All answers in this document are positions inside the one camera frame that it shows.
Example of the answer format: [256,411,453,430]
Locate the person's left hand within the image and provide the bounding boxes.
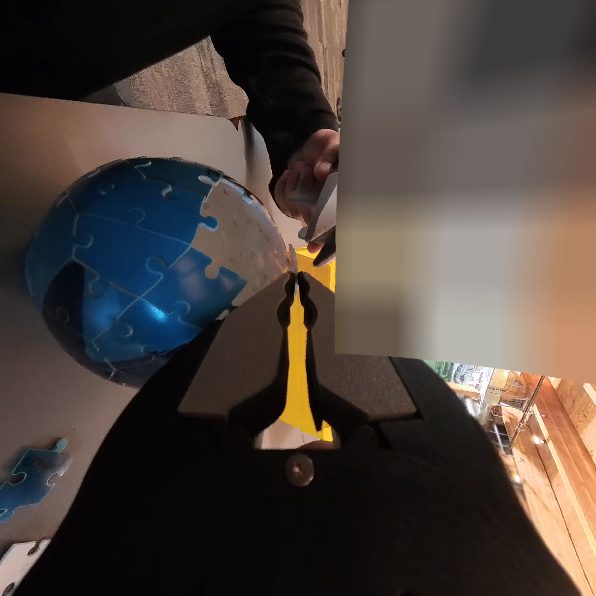
[274,128,341,255]

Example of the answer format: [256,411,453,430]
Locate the person's left forearm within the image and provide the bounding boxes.
[210,0,340,212]

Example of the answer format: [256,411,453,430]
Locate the blue puzzle piece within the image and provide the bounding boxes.
[0,439,73,523]

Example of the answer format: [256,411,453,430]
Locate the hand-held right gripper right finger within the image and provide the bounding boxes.
[298,271,417,434]

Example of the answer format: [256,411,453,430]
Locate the blue puzzle ball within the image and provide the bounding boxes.
[24,157,291,388]

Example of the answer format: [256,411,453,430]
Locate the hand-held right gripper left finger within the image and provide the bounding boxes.
[177,271,298,438]

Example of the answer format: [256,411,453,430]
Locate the yellow plastic bin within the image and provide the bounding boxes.
[279,247,337,442]

